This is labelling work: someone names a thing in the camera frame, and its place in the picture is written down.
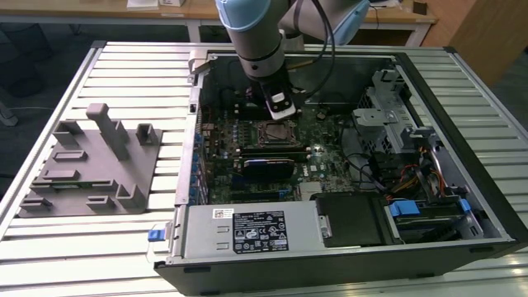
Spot silver CPU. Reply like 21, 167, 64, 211
265, 123, 290, 140

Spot CPU socket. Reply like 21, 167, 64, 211
254, 120, 301, 147

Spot RAM slot white latches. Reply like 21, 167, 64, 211
240, 149, 309, 155
241, 155, 310, 161

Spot black graphics card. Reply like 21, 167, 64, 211
240, 157, 296, 182

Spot silver metal drive cage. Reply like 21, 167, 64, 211
349, 69, 417, 155

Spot green motherboard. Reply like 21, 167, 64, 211
196, 105, 372, 205

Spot silver chipset heatsink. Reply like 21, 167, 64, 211
298, 182, 325, 199

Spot white cardboard box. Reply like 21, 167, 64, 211
125, 0, 160, 12

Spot wooden desk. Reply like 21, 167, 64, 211
0, 0, 440, 44

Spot black plastic shroud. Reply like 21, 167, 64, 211
310, 191, 390, 248

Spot grey parts rack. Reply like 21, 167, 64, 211
16, 103, 164, 219

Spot silver power supply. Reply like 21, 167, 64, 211
166, 202, 333, 259

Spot hard disk in blue carrier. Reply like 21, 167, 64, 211
385, 197, 485, 247

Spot blue release latch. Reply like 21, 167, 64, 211
146, 225, 165, 243

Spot black office chair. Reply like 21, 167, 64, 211
0, 23, 54, 98

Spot wooden cabinet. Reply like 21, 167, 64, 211
422, 0, 528, 86

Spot black PC case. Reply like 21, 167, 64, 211
152, 46, 528, 295

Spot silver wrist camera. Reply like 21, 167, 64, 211
262, 87, 301, 121

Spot grey plastic bracket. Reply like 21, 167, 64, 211
401, 126, 440, 155

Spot orange yellow wire bundle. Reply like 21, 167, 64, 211
386, 163, 449, 199

